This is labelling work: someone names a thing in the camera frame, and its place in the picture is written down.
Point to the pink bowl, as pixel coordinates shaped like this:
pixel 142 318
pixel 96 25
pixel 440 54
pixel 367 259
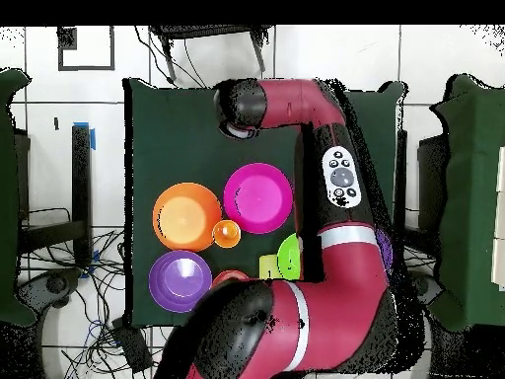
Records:
pixel 258 197

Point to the orange cup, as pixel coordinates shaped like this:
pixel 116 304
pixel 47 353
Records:
pixel 227 234

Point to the large orange bowl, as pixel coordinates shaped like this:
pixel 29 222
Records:
pixel 185 217

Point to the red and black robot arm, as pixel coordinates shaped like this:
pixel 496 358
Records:
pixel 343 296

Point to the yellow cup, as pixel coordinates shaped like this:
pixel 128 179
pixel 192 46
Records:
pixel 268 265

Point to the green bowl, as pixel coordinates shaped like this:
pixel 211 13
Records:
pixel 290 256

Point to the red-orange bowl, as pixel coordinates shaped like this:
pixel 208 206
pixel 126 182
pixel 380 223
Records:
pixel 229 276

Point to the purple bowl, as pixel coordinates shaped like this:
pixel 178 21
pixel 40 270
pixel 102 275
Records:
pixel 180 281
pixel 384 248

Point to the dark green table cloth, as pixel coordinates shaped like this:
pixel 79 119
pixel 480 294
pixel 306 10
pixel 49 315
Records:
pixel 177 138

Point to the black power strip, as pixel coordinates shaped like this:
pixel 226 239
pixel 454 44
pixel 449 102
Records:
pixel 132 347

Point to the black metal stand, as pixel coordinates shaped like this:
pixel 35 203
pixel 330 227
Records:
pixel 205 31

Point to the green cloth covered table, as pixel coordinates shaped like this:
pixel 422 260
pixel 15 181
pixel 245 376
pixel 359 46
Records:
pixel 8 197
pixel 469 217

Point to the black metal table frame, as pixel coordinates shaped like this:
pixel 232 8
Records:
pixel 81 177

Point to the black square floor frame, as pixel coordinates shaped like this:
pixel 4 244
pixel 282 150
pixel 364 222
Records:
pixel 67 39

